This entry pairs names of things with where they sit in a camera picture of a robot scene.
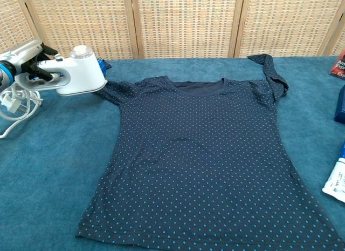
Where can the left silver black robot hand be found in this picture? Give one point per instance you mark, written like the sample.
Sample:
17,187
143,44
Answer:
24,52

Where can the white handheld garment steamer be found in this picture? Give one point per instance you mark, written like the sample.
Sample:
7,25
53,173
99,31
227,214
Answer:
83,75

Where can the navy polka dot shirt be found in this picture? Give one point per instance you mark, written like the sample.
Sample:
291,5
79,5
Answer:
199,154

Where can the blue Oreo cookie box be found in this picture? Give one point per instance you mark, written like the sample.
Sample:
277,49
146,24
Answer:
102,65

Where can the blue carpet table cover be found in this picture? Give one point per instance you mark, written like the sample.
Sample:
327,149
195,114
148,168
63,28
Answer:
54,167

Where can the woven wooden folding screen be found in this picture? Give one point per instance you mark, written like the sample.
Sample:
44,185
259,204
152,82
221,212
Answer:
183,24

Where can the red black boxed package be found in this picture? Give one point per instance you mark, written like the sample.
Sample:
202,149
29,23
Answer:
339,66

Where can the dark blue toothpaste carton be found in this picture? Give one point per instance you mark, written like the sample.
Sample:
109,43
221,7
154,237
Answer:
341,105

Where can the white blue toothpaste tube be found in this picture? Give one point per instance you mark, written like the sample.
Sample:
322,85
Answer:
337,180

